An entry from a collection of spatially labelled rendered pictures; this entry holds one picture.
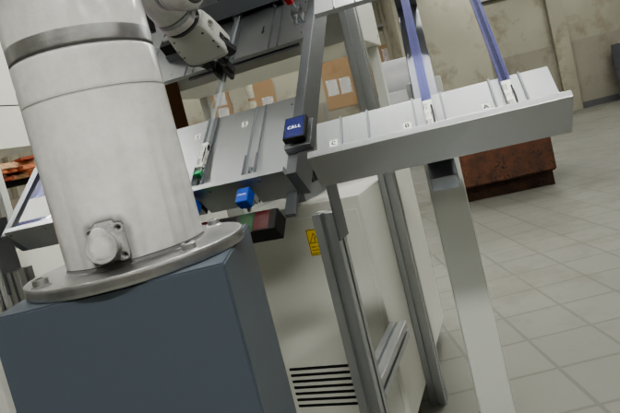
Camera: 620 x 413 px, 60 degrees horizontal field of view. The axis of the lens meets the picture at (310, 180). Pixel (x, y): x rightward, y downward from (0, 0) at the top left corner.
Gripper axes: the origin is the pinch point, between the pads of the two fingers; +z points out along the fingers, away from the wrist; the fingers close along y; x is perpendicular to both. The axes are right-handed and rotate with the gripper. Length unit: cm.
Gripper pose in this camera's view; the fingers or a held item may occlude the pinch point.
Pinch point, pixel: (224, 70)
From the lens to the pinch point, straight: 122.1
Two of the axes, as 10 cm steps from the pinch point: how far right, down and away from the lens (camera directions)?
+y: -9.1, 1.9, 3.6
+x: -0.2, 8.7, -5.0
